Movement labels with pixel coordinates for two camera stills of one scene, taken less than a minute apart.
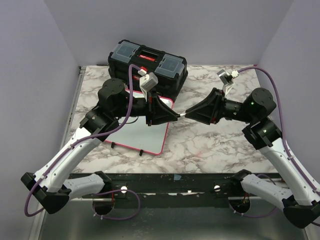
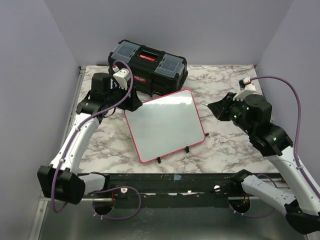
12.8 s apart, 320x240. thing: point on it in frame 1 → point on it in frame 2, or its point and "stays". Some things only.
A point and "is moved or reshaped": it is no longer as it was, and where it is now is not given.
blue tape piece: x=177 y=177 stays
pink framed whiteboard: x=139 y=135 is moved or reshaped
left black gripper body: x=152 y=107 → x=128 y=104
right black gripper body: x=217 y=109 → x=231 y=109
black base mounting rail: x=157 y=190 stays
